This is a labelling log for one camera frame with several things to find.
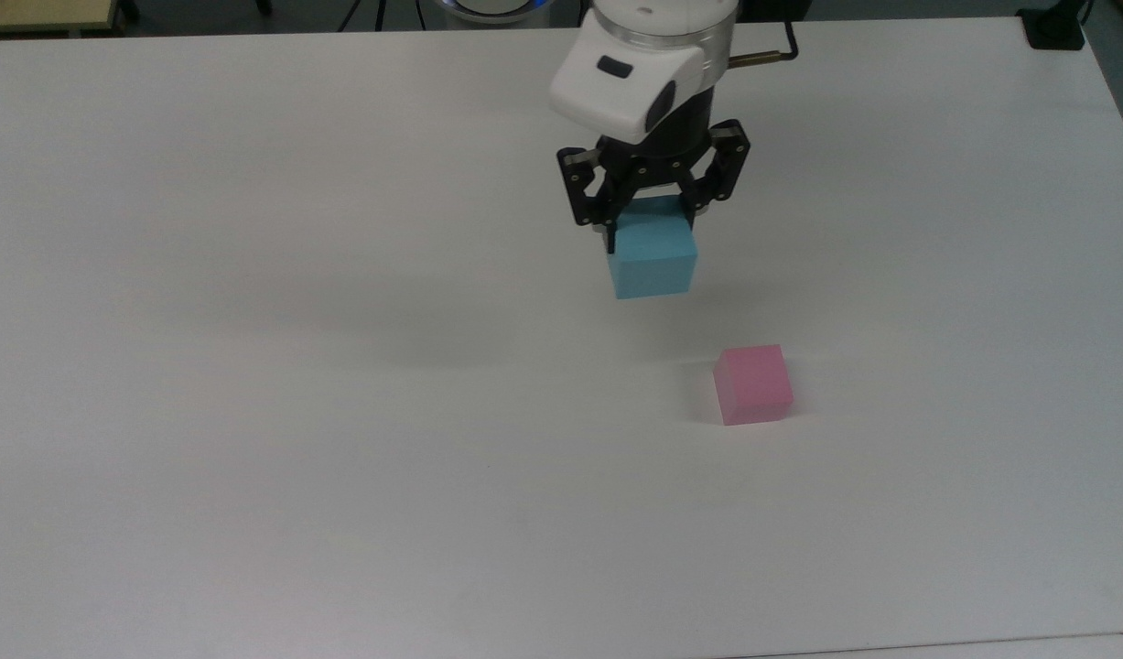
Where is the wooden side table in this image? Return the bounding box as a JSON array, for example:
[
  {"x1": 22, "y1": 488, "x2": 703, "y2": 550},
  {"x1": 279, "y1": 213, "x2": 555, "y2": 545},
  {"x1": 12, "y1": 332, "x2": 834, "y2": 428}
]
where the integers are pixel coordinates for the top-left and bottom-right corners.
[{"x1": 0, "y1": 0, "x2": 124, "y2": 37}]

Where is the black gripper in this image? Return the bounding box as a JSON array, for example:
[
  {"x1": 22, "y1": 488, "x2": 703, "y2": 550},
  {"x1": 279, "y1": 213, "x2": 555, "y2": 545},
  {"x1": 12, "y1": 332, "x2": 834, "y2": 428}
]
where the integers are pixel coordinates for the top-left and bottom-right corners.
[{"x1": 556, "y1": 87, "x2": 752, "y2": 254}]

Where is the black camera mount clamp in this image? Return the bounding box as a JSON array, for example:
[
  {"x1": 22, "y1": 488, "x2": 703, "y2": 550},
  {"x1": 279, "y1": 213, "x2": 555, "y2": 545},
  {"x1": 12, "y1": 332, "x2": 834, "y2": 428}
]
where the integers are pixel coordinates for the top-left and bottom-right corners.
[{"x1": 1019, "y1": 0, "x2": 1088, "y2": 51}]

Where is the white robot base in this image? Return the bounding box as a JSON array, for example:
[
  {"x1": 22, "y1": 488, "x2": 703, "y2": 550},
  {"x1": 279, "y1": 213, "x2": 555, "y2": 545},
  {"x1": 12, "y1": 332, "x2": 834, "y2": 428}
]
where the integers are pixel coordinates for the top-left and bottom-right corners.
[{"x1": 433, "y1": 0, "x2": 555, "y2": 25}]

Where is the blue cube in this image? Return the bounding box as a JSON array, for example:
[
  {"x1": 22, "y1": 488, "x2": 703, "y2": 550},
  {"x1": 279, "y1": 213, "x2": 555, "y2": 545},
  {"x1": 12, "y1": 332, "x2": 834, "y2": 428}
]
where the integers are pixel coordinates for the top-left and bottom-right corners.
[{"x1": 606, "y1": 196, "x2": 699, "y2": 301}]

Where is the pink cube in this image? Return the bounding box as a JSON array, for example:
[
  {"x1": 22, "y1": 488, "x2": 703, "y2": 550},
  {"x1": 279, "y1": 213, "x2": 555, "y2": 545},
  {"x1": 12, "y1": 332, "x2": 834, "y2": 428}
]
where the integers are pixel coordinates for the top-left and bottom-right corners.
[{"x1": 713, "y1": 344, "x2": 794, "y2": 427}]

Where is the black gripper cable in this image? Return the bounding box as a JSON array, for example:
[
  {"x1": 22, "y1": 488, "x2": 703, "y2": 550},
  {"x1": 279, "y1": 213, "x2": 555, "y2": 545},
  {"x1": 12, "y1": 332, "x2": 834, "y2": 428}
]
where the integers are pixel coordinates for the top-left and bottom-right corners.
[{"x1": 728, "y1": 20, "x2": 801, "y2": 69}]

